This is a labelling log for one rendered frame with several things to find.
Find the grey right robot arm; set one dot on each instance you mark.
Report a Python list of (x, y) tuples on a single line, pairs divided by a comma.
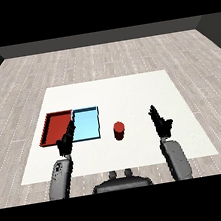
[(176, 159)]

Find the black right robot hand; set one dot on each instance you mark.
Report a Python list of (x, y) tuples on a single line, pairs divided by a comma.
[(160, 123)]

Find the light blue shallow open box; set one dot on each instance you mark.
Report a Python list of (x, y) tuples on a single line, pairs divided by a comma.
[(85, 124)]

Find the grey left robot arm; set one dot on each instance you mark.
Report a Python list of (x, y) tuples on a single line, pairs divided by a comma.
[(60, 177)]

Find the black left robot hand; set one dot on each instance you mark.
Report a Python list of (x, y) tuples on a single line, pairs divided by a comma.
[(67, 141)]

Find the red can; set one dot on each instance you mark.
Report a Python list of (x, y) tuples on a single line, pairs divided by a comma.
[(119, 130)]

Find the dark grey robot body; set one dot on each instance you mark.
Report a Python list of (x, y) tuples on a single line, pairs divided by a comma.
[(122, 182)]

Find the red shallow open box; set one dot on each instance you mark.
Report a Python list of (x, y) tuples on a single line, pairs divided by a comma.
[(55, 128)]

